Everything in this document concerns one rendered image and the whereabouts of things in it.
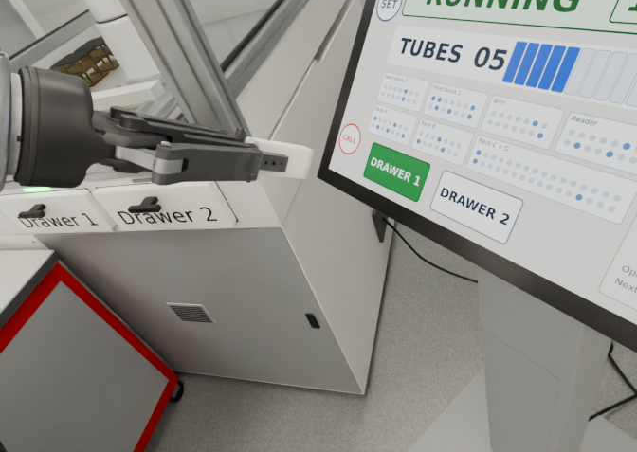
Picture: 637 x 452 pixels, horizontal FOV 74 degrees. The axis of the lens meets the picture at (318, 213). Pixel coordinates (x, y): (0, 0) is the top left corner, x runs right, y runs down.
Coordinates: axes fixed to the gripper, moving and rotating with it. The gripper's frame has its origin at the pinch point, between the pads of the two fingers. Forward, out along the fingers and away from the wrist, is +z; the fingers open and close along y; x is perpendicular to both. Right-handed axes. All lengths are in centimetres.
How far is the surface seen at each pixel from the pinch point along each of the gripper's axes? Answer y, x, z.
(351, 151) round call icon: 8.0, -0.5, 17.0
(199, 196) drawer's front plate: 37.2, 17.6, 11.8
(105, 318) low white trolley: 78, 71, 11
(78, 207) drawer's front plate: 63, 31, -2
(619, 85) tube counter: -18.9, -13.9, 16.8
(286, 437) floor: 39, 97, 58
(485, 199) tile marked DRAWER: -12.1, -1.5, 16.9
